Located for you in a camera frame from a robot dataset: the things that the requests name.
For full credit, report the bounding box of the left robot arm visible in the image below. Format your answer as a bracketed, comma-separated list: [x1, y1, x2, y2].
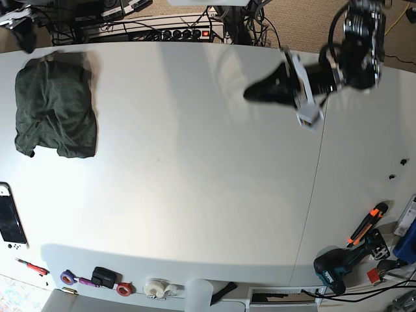
[243, 1, 386, 111]

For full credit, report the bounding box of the blue box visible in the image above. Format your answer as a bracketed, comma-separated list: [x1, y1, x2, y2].
[393, 216, 415, 264]

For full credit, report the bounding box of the orange black utility knife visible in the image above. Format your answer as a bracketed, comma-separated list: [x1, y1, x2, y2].
[346, 202, 389, 248]

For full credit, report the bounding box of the red screwdriver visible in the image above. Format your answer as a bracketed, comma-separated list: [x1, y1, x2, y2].
[16, 258, 49, 276]

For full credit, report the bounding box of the red square tag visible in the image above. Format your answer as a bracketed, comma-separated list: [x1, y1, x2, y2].
[367, 268, 382, 285]

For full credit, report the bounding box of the purple tape roll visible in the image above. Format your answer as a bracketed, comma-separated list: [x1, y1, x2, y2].
[60, 270, 76, 285]

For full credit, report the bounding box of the black power strip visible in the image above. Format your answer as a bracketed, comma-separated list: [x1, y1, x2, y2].
[88, 28, 224, 43]

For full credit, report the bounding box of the yellow extension cable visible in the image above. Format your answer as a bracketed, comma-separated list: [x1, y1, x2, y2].
[383, 8, 416, 36]

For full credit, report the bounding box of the dark green t-shirt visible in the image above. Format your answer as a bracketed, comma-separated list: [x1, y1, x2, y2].
[14, 51, 98, 159]

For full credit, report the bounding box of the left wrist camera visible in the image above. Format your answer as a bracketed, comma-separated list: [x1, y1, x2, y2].
[296, 105, 324, 131]

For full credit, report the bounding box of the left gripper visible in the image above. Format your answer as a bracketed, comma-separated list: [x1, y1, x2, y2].
[243, 49, 337, 110]

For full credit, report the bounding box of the white handheld game console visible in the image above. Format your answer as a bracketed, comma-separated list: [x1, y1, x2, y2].
[1, 182, 29, 250]

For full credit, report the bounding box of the black action camera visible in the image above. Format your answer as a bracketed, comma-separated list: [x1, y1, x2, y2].
[90, 266, 122, 289]

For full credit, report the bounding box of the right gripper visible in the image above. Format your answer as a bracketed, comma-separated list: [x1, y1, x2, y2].
[1, 5, 36, 54]

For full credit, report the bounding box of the teal black power drill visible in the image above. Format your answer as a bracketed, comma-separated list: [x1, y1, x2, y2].
[313, 229, 390, 296]

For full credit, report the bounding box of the red tape roll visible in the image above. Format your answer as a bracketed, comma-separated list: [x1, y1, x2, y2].
[116, 283, 133, 297]

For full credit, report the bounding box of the white tape dispenser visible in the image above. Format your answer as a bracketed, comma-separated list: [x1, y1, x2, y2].
[142, 279, 185, 300]

